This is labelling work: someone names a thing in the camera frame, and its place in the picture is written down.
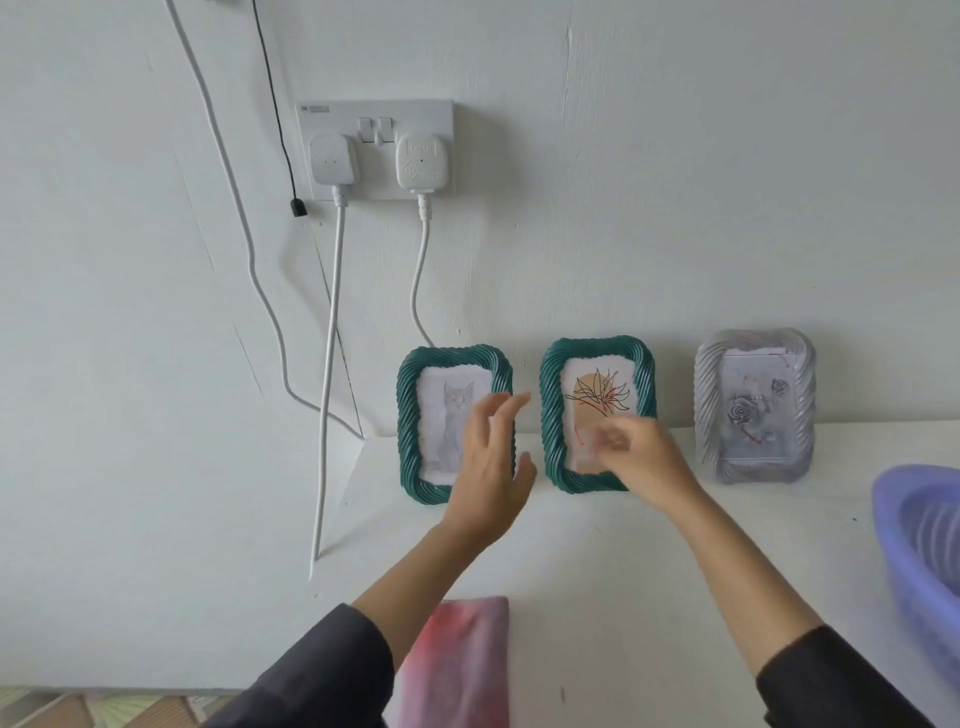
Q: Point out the pink purple cloth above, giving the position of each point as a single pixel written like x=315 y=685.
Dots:
x=465 y=660

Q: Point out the person's right forearm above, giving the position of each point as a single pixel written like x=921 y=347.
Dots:
x=742 y=577

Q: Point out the grey frame with rose drawing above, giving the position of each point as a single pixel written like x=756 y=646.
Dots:
x=705 y=405

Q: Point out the person's left forearm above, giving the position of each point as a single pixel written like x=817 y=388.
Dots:
x=405 y=592

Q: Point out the white wall socket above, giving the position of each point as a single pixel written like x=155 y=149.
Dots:
x=375 y=112

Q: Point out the purple plastic basket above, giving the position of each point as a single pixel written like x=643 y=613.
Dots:
x=922 y=540

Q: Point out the person's right hand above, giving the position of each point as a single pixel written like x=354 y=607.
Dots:
x=645 y=465

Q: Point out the white rounded charger adapter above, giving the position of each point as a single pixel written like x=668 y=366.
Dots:
x=422 y=161

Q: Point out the white rectangular charger adapter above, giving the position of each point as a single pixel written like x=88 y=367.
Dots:
x=334 y=157

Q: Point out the person's left hand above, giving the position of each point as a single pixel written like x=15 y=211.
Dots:
x=487 y=480

